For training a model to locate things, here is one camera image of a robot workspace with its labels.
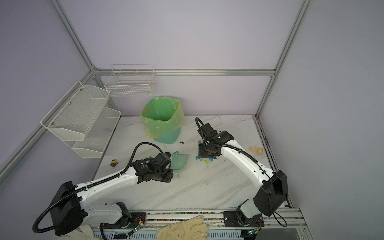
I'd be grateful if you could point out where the green trash bin with bag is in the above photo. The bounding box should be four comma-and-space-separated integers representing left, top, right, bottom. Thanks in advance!
141, 97, 184, 145

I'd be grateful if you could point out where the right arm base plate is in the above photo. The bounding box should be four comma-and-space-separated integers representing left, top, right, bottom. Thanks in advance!
223, 211, 265, 228

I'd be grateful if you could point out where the green plastic dustpan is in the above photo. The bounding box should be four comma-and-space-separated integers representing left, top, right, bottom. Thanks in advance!
171, 154, 189, 173

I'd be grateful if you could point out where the aluminium rail front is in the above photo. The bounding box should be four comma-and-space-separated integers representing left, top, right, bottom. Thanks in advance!
131, 208, 308, 230

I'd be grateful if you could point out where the beige work glove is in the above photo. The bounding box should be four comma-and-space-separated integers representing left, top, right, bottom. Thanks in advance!
157, 215, 208, 240

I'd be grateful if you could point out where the white wire basket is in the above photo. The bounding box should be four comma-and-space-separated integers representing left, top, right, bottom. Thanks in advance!
105, 65, 157, 97

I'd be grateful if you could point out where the white work glove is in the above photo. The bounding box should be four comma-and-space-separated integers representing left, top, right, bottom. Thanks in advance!
67, 225, 100, 240

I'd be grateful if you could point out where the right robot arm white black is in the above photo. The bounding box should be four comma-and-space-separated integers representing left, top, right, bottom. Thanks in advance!
195, 118, 289, 222

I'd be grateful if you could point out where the lower white mesh shelf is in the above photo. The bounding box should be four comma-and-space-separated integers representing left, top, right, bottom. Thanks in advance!
72, 108, 121, 159

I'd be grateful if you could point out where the white mesh shelf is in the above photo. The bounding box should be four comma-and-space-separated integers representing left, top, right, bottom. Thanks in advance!
72, 108, 121, 159
41, 81, 110, 142

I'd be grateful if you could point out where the small yellow toy figure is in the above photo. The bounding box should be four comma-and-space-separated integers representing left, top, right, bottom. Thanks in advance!
110, 159, 118, 168

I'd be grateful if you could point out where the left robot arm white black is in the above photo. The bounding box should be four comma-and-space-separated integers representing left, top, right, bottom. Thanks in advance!
50, 153, 173, 236

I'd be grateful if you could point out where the upper white mesh shelf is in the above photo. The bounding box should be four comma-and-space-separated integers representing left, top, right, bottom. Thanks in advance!
41, 81, 110, 142

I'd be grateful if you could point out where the black corrugated cable right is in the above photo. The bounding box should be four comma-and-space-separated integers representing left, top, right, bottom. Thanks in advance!
195, 117, 288, 228

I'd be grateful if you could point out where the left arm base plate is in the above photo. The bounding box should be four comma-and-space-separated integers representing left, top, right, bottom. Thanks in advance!
103, 212, 147, 229

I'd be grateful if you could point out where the blue green scrap centre bottom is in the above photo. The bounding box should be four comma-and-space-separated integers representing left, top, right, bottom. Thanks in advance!
196, 156, 214, 165

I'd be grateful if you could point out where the beige small toy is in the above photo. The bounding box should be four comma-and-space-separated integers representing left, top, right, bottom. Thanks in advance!
248, 146, 264, 155

